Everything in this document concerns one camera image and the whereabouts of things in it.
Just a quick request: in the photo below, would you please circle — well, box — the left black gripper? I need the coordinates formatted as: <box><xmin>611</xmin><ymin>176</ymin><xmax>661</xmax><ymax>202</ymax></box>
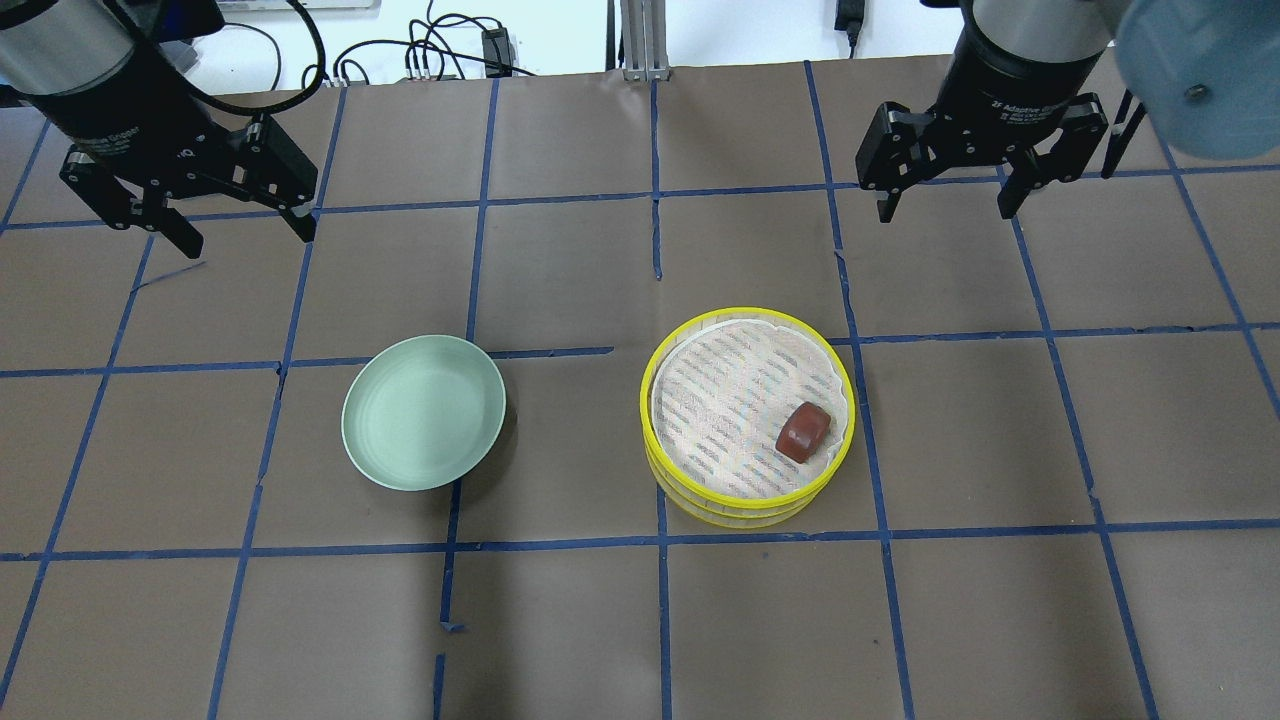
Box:
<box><xmin>20</xmin><ymin>40</ymin><xmax>317</xmax><ymax>260</ymax></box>

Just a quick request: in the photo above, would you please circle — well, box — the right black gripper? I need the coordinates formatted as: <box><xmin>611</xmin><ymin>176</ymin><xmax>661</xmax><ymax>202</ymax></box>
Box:
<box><xmin>856</xmin><ymin>26</ymin><xmax>1108</xmax><ymax>224</ymax></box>

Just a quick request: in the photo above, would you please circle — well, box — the brown bun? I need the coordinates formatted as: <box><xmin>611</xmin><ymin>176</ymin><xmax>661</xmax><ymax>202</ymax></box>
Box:
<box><xmin>774</xmin><ymin>401</ymin><xmax>833</xmax><ymax>464</ymax></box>

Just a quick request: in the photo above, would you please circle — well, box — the yellow steamer layer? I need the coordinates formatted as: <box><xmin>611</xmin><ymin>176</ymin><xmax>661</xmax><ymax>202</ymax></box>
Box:
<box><xmin>644</xmin><ymin>436</ymin><xmax>851</xmax><ymax>530</ymax></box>
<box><xmin>639</xmin><ymin>307</ymin><xmax>858</xmax><ymax>498</ymax></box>

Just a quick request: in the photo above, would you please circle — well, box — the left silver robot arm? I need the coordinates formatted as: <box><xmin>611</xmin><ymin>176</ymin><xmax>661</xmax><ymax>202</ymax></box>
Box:
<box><xmin>1</xmin><ymin>1</ymin><xmax>320</xmax><ymax>259</ymax></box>

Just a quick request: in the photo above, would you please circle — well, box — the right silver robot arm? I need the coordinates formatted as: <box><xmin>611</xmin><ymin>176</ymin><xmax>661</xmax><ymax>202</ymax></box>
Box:
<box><xmin>855</xmin><ymin>1</ymin><xmax>1279</xmax><ymax>223</ymax></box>

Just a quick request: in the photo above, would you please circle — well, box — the light green plate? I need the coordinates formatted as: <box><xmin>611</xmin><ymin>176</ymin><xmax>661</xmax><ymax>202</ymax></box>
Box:
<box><xmin>340</xmin><ymin>334</ymin><xmax>507</xmax><ymax>492</ymax></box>

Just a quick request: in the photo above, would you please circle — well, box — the black power adapter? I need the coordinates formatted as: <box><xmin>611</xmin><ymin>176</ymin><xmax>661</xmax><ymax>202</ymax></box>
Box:
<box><xmin>481</xmin><ymin>27</ymin><xmax>515</xmax><ymax>73</ymax></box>

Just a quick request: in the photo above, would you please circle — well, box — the aluminium frame post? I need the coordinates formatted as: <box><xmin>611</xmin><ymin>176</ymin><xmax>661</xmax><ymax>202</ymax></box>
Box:
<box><xmin>620</xmin><ymin>0</ymin><xmax>671</xmax><ymax>82</ymax></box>

